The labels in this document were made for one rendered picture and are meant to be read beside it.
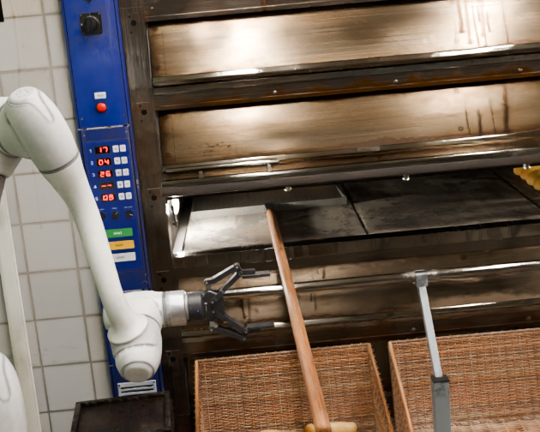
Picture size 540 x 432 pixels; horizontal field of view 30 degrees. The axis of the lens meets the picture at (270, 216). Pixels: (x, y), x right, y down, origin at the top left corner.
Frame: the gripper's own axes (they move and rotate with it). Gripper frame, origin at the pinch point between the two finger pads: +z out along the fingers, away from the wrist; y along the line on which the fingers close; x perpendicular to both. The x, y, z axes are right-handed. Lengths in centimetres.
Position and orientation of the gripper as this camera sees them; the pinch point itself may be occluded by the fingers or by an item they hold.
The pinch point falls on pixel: (267, 299)
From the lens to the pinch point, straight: 260.2
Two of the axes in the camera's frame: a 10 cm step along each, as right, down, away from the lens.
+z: 10.0, -1.0, 0.3
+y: 0.9, 9.7, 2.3
